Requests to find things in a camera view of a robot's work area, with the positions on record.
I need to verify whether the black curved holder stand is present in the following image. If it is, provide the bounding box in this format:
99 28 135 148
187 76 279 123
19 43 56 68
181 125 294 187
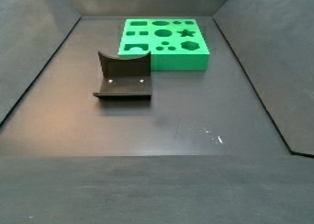
94 52 153 99

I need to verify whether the green shape sorter block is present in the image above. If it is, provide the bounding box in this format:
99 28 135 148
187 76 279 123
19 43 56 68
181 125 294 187
118 18 210 71

